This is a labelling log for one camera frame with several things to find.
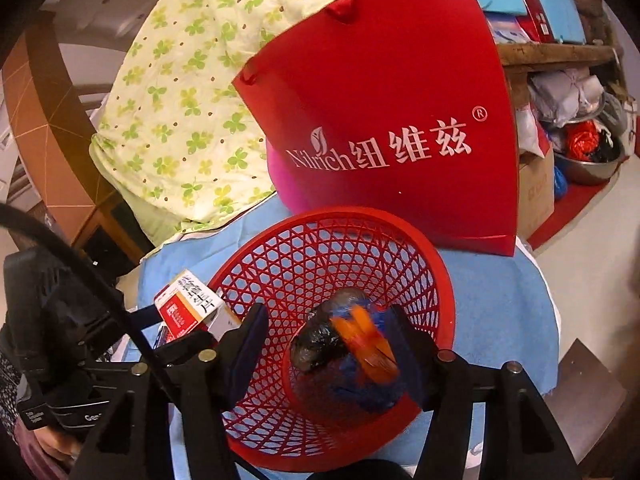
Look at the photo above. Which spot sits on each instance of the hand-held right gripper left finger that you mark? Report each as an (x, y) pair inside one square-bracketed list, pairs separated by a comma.
[(254, 342)]

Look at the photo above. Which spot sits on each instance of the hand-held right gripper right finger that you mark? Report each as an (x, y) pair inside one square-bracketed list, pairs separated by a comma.
[(406, 355)]

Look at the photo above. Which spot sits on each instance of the person's left hand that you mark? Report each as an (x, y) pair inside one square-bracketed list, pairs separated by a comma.
[(52, 447)]

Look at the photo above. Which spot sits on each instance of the white and red carton box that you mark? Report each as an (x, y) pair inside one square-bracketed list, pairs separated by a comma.
[(190, 305)]

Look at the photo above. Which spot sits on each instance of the red flat box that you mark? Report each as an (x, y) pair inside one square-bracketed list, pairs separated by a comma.
[(535, 10)]

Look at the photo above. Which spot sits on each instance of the red plastic bag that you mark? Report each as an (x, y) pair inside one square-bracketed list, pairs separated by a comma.
[(581, 142)]

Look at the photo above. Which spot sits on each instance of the light blue towel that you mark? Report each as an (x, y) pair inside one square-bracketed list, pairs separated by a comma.
[(500, 310)]

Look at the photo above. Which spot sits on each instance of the wooden shelf board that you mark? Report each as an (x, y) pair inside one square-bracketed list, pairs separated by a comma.
[(555, 54)]

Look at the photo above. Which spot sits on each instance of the black plastic bag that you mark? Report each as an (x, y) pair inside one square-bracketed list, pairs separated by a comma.
[(320, 340), (607, 145)]

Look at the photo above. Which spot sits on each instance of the metal basin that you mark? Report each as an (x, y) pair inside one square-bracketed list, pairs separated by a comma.
[(585, 172)]

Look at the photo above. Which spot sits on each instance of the light blue board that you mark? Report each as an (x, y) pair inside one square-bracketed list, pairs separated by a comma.
[(560, 0)]

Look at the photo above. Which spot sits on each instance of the green clover print quilt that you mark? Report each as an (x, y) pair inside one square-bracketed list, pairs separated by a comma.
[(190, 110)]

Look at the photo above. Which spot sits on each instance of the person's patterned garment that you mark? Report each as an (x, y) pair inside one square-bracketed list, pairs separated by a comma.
[(7, 390)]

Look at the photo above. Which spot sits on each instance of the brown cardboard box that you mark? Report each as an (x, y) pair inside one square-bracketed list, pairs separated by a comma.
[(535, 190)]

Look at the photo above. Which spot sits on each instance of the red paper gift bag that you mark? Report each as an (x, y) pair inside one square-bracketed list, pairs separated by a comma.
[(390, 85)]

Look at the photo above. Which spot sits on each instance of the grey white cloth bundle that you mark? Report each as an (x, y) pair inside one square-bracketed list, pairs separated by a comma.
[(565, 97)]

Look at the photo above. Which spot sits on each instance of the grey brown board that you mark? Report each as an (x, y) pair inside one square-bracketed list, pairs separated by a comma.
[(590, 400)]

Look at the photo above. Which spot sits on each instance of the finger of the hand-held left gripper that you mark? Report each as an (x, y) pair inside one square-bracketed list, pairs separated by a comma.
[(182, 346), (145, 316)]

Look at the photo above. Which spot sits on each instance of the brown wooden cabinet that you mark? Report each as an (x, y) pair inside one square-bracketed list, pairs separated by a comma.
[(40, 110)]

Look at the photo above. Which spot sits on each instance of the red floor mat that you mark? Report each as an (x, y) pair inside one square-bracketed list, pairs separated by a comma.
[(565, 215)]

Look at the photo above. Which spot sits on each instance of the blue plastic bag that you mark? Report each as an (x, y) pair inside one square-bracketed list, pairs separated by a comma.
[(560, 182)]

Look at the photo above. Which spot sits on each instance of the red plastic mesh basket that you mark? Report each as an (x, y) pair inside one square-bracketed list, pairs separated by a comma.
[(310, 260)]

